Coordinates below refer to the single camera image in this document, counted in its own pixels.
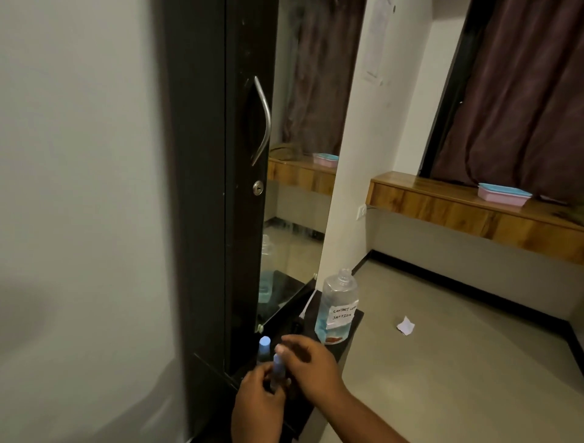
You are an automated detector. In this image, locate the person's right hand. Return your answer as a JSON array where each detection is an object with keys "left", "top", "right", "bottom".
[{"left": 274, "top": 334, "right": 348, "bottom": 412}]

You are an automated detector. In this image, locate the person's left hand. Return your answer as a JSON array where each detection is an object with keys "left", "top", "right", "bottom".
[{"left": 231, "top": 362, "right": 287, "bottom": 443}]

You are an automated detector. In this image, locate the small blue tube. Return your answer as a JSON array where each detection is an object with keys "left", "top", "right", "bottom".
[{"left": 271, "top": 354, "right": 286, "bottom": 394}]

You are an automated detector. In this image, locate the person's right forearm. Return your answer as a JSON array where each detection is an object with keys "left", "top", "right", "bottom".
[{"left": 315, "top": 387, "right": 409, "bottom": 443}]

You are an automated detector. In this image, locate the dark glossy shelf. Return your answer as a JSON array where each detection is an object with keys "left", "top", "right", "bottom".
[{"left": 230, "top": 279, "right": 365, "bottom": 441}]

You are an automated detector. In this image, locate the clear bottle with blue liquid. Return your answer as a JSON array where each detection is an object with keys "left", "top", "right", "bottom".
[{"left": 314, "top": 268, "right": 360, "bottom": 346}]

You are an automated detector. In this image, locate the dark wooden wardrobe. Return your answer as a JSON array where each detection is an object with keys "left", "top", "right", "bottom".
[{"left": 157, "top": 0, "right": 280, "bottom": 443}]

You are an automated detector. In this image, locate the wooden window ledge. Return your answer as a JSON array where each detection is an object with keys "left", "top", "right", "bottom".
[{"left": 366, "top": 171, "right": 584, "bottom": 266}]

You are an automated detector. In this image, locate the pink tray with blue lid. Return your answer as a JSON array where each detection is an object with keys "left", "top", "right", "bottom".
[{"left": 477, "top": 183, "right": 533, "bottom": 207}]

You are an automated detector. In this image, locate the dark maroon curtain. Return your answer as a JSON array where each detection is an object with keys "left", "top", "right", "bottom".
[{"left": 431, "top": 0, "right": 584, "bottom": 204}]

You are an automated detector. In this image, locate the tall wall mirror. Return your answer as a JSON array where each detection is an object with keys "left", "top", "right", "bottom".
[{"left": 255, "top": 0, "right": 367, "bottom": 326}]

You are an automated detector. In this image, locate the curved silver door handle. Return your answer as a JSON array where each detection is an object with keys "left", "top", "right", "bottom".
[{"left": 250, "top": 76, "right": 273, "bottom": 167}]

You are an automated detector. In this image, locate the black window frame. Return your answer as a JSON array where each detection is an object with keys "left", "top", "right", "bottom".
[{"left": 418, "top": 0, "right": 498, "bottom": 179}]

